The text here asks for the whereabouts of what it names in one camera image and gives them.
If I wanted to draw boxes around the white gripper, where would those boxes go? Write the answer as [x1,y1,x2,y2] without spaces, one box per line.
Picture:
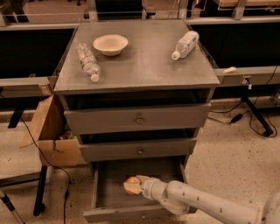
[123,175,167,201]

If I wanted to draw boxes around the red apple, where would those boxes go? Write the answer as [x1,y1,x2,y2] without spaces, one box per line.
[125,177,141,184]

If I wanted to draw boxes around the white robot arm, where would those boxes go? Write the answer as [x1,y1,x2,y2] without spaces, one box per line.
[123,175,280,224]

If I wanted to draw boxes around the grey open bottom drawer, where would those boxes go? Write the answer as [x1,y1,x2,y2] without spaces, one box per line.
[83,157,187,223]

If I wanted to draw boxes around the grey middle drawer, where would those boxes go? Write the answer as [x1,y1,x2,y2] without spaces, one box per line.
[80,138,197,162]

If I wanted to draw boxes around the grey top drawer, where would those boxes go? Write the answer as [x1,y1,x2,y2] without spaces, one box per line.
[65,103,211,135]

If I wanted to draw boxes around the grey three-drawer cabinet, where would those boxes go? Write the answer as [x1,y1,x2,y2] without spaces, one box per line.
[52,19,221,165]

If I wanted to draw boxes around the brown cardboard box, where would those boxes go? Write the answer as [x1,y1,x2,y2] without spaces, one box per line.
[19,95,84,167]

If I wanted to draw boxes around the black table leg left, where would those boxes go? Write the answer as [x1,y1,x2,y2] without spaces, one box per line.
[33,165,47,216]

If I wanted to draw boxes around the clear bottle left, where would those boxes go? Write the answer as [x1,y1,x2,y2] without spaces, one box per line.
[76,43,101,82]

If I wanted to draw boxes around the clear bottle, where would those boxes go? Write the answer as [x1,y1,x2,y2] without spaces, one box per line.
[76,43,101,82]
[171,31,200,60]

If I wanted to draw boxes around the grey tripod leg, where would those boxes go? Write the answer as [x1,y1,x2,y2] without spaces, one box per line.
[0,189,25,224]

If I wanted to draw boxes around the white paper bowl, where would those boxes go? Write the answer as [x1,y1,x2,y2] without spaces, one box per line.
[93,34,129,56]

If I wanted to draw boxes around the small yellow foam piece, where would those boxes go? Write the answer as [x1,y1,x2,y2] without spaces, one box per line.
[222,66,236,74]

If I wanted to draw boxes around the clear bottle right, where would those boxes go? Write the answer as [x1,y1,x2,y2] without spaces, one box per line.
[171,31,200,60]

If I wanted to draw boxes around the black floor cable left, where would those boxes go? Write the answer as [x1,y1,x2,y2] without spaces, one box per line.
[18,117,72,224]

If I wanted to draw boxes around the black power adapter cable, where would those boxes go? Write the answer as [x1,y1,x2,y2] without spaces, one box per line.
[207,100,243,124]

